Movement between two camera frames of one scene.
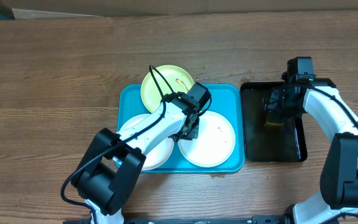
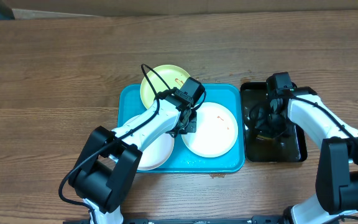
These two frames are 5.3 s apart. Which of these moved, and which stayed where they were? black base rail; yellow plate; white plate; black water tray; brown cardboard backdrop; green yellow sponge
Moved: green yellow sponge; white plate
Stayed: yellow plate; black water tray; brown cardboard backdrop; black base rail
